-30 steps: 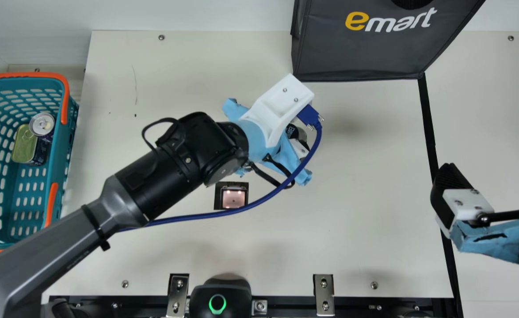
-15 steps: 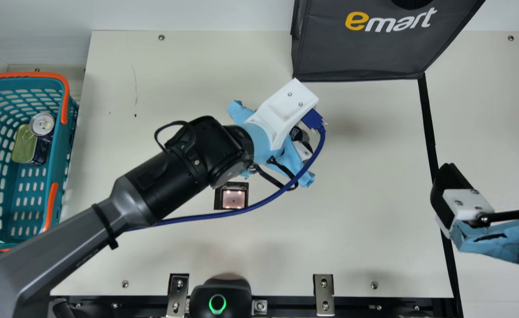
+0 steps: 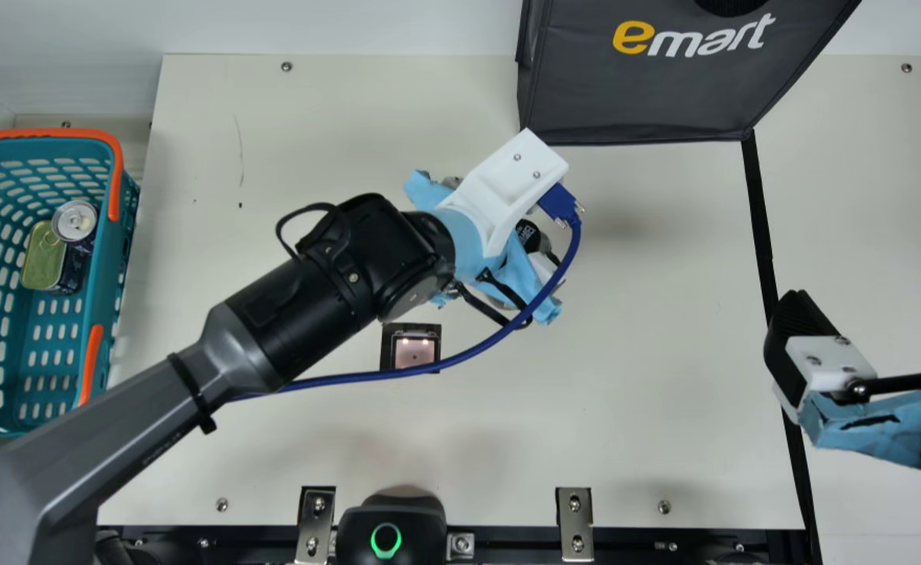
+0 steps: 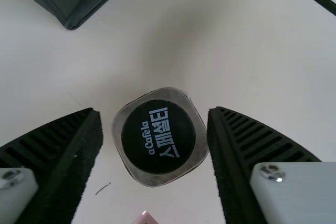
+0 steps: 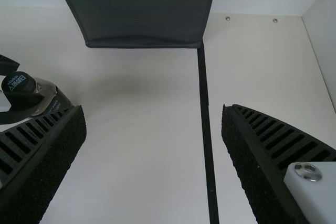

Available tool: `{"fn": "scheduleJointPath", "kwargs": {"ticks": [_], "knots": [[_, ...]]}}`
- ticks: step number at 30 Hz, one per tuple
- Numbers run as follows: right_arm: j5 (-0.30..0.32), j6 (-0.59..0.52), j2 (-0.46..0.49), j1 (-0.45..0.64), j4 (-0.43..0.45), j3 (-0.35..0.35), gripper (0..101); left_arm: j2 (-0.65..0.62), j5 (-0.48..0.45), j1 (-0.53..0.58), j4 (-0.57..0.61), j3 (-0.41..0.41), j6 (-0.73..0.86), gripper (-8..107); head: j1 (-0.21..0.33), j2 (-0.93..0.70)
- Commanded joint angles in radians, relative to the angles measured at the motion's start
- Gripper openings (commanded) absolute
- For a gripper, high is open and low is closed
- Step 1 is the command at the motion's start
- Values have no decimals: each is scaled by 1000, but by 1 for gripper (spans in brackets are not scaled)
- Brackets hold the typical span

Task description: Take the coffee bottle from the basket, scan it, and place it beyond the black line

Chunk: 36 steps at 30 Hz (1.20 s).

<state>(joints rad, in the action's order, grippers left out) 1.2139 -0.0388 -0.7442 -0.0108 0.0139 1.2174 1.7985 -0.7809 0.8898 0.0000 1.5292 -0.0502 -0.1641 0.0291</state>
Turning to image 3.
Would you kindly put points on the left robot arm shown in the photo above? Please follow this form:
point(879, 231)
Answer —
point(303, 298)

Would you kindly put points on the rectangular tin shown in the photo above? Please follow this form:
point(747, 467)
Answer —
point(42, 263)

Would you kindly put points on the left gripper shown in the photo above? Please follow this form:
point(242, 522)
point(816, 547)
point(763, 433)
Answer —
point(472, 255)

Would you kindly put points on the can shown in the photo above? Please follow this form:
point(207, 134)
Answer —
point(75, 220)

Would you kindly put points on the small square scanner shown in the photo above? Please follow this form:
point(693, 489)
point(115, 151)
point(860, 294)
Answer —
point(412, 351)

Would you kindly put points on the black strip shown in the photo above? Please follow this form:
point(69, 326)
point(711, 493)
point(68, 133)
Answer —
point(755, 235)

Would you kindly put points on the black device with green light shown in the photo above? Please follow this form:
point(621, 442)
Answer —
point(390, 522)

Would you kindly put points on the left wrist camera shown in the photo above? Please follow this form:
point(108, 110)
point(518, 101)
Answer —
point(504, 184)

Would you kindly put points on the dark coffee bottle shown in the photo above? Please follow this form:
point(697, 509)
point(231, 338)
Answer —
point(526, 233)

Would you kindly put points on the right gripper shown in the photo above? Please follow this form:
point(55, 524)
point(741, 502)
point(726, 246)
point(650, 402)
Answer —
point(884, 428)

